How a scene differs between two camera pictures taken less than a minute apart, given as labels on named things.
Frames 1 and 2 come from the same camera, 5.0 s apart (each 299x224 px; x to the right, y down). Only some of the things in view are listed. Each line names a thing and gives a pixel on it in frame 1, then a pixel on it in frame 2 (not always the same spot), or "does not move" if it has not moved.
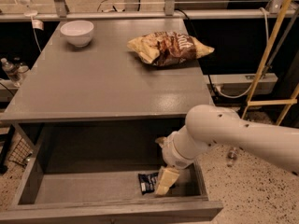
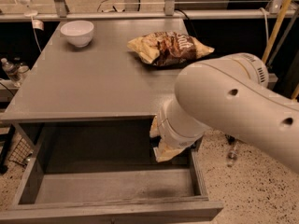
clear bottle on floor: (232, 156) does not move
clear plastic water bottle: (11, 71) does not move
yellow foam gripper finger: (161, 141) to (154, 131)
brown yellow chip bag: (164, 49) does not move
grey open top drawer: (89, 174) does not move
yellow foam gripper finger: (166, 177) to (163, 153)
